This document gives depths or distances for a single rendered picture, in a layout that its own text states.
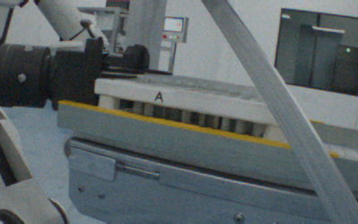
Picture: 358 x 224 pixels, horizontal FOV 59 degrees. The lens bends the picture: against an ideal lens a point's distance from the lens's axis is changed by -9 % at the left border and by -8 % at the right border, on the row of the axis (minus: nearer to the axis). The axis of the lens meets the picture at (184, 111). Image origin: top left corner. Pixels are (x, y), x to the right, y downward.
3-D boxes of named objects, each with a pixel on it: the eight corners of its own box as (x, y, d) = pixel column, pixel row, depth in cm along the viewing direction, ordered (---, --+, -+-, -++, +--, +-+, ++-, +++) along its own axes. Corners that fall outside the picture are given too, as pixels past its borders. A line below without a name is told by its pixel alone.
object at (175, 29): (154, 80, 329) (163, 14, 320) (159, 80, 338) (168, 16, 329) (176, 84, 319) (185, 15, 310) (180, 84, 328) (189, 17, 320)
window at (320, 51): (271, 82, 524) (281, 7, 508) (271, 82, 525) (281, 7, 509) (360, 97, 468) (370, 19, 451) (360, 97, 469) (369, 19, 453)
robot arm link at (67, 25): (80, 68, 104) (37, 11, 98) (113, 43, 102) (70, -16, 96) (70, 75, 93) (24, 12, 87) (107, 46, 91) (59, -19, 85)
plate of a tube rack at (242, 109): (298, 109, 58) (299, 98, 58) (290, 129, 36) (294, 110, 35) (167, 88, 66) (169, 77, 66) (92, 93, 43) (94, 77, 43)
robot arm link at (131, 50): (158, 47, 65) (109, 44, 71) (127, 42, 57) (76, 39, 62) (151, 113, 67) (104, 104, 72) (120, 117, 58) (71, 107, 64)
